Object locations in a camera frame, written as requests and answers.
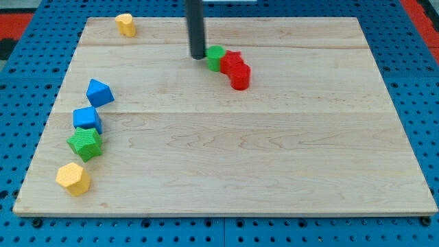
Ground red star block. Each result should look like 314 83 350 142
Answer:
219 50 244 75

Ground green star block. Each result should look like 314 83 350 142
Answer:
67 127 102 163

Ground red cylinder block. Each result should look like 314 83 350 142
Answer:
229 64 251 91

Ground green cylinder block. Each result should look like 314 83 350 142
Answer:
206 45 226 72

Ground light wooden board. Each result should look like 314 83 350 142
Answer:
13 17 438 217

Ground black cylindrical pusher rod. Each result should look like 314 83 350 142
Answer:
185 0 206 60

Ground blue triangle block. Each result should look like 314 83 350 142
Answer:
86 79 115 108

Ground blue cube block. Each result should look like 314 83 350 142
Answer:
73 106 102 134

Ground yellow heart block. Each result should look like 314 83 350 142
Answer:
115 13 137 38

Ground yellow hexagon block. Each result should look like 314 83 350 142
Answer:
56 163 91 197

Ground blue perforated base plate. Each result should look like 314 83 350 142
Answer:
1 0 438 246

